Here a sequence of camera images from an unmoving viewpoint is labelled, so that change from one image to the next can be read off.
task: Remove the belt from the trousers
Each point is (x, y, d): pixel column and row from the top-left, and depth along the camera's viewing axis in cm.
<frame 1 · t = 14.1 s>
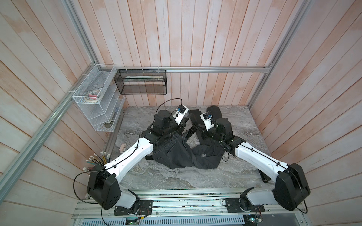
left hand: (186, 120, 76), fingers closed
right hand: (198, 125, 83), fingers closed
dark grey trousers: (171, 150, 78), point 17 cm above the table

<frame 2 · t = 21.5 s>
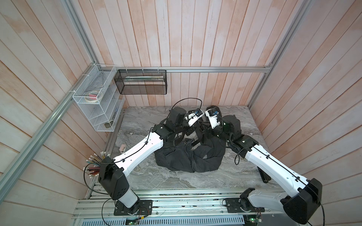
left hand: (195, 122, 76), fingers closed
right hand: (201, 122, 75), fingers closed
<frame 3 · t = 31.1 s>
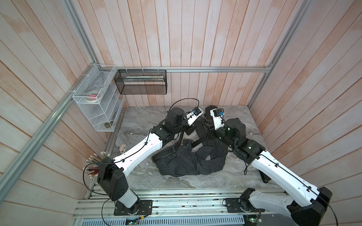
left hand: (196, 121, 75), fingers closed
right hand: (204, 121, 71), fingers open
dark grey trousers: (184, 159, 83), point 10 cm above the table

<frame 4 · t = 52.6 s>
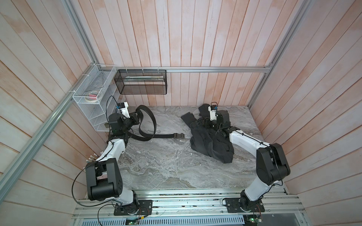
left hand: (141, 111, 85), fingers closed
right hand: (203, 118, 93), fingers open
dark grey trousers: (205, 139, 95), point 8 cm above the table
black leather belt: (141, 136, 102), point 2 cm above the table

